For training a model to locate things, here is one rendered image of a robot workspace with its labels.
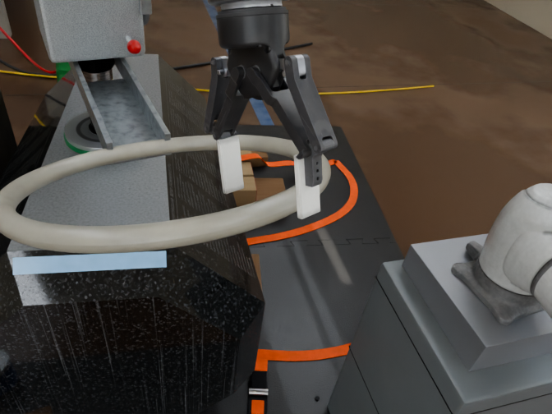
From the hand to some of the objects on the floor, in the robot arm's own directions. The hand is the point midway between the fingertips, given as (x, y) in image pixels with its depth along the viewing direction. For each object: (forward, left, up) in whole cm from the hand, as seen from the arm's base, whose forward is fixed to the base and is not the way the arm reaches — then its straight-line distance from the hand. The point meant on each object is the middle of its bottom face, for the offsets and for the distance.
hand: (267, 192), depth 56 cm
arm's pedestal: (-65, -11, -133) cm, 149 cm away
